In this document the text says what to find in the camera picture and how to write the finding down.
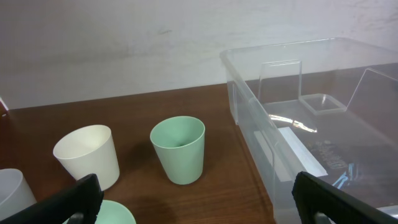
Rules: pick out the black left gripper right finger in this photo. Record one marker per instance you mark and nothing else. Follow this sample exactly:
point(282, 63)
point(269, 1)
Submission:
point(320, 202)

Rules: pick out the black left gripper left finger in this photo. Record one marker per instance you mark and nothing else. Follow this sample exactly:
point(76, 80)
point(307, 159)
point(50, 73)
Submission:
point(79, 203)

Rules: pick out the cream cup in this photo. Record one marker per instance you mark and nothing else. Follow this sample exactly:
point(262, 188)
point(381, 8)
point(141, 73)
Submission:
point(89, 150)

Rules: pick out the light grey cup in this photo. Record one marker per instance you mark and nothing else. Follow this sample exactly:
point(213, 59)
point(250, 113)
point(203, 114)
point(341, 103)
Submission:
point(16, 194)

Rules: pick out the mint green cup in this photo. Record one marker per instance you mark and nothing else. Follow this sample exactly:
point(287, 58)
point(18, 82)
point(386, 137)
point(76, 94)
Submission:
point(179, 143)

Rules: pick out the clear plastic storage container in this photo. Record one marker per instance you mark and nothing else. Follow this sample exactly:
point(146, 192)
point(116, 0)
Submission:
point(327, 107)

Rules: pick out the mint green small bowl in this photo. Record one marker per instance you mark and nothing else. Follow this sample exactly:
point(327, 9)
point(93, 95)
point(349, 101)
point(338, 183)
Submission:
point(111, 212)

